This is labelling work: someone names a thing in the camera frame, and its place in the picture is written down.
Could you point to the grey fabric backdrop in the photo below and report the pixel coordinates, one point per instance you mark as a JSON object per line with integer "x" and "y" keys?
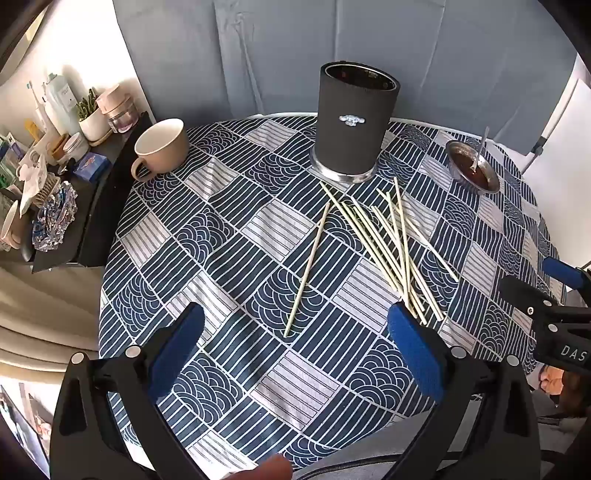
{"x": 473, "y": 66}

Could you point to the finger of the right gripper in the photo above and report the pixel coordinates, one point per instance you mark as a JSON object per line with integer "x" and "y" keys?
{"x": 574, "y": 277}
{"x": 536, "y": 304}

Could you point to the person right hand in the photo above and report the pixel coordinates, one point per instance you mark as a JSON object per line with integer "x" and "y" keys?
{"x": 551, "y": 380}

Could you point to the black side shelf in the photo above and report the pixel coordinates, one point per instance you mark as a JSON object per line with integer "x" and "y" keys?
{"x": 77, "y": 225}

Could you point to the metal bowl with sauce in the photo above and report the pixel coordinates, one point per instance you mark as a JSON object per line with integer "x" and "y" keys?
{"x": 468, "y": 167}

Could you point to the beige ceramic mug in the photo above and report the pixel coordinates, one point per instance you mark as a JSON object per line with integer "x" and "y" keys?
{"x": 160, "y": 149}

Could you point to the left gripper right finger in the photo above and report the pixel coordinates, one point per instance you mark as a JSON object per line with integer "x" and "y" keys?
{"x": 483, "y": 424}

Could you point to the white round jar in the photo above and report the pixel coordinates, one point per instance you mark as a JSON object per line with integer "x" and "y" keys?
{"x": 76, "y": 147}

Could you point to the crumpled foil wrapper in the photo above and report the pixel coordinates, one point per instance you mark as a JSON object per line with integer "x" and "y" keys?
{"x": 54, "y": 218}

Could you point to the white lotion bottle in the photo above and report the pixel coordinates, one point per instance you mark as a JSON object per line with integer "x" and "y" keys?
{"x": 63, "y": 102}

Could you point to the person left hand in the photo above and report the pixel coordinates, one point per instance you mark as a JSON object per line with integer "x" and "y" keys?
{"x": 277, "y": 467}

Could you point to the lone wooden chopstick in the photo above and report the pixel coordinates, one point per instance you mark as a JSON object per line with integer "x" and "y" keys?
{"x": 307, "y": 270}

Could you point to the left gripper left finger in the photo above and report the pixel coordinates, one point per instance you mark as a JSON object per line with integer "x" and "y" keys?
{"x": 86, "y": 442}

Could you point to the blue patterned tablecloth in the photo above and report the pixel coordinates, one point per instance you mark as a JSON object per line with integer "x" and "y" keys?
{"x": 295, "y": 357}

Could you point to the blue small box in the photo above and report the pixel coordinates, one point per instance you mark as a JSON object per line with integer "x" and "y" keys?
{"x": 91, "y": 167}

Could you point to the pink glass jar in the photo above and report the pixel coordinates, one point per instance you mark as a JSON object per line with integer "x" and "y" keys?
{"x": 118, "y": 108}

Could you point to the small potted succulent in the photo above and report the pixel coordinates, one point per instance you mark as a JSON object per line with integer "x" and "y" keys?
{"x": 93, "y": 124}

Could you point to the black cylindrical utensil holder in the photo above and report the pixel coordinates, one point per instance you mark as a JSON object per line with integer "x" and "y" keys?
{"x": 355, "y": 103}

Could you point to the metal spoon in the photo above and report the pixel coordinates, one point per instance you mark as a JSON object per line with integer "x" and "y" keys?
{"x": 479, "y": 150}

